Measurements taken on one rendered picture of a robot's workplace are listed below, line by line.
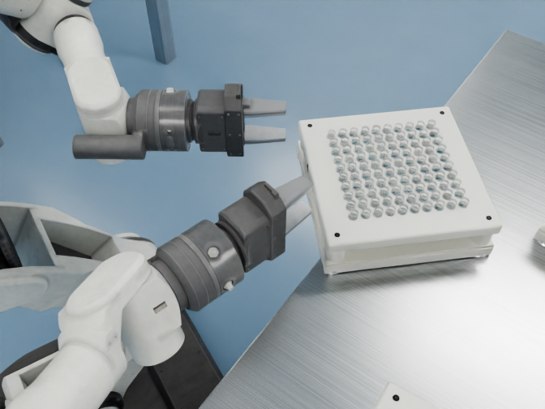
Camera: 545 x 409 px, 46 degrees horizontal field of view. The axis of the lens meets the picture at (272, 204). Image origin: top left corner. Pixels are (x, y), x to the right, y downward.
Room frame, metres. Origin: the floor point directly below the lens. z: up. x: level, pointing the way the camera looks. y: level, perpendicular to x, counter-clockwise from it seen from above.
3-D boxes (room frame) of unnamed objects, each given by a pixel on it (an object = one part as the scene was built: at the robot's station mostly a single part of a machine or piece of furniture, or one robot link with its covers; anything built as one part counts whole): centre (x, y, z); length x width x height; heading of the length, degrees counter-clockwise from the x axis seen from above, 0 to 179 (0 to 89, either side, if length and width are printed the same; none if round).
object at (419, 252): (0.63, -0.18, 0.89); 0.24 x 0.24 x 0.02; 8
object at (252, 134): (0.67, 0.01, 0.98); 0.06 x 0.03 x 0.02; 90
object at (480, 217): (0.63, -0.18, 0.94); 0.25 x 0.24 x 0.02; 98
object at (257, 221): (0.46, 0.05, 1.01); 0.12 x 0.10 x 0.13; 130
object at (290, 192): (0.52, -0.02, 1.04); 0.06 x 0.03 x 0.02; 130
